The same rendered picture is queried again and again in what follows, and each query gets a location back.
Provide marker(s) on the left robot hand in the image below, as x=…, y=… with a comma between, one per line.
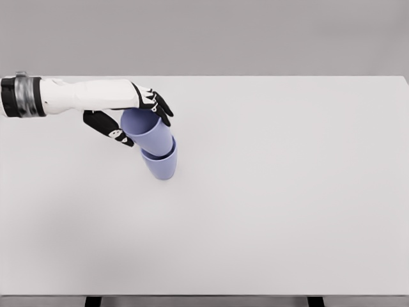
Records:
x=105, y=94

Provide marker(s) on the lavender plastic cup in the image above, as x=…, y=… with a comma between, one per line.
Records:
x=147, y=131
x=161, y=166

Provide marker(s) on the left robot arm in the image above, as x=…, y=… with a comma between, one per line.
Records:
x=28, y=96

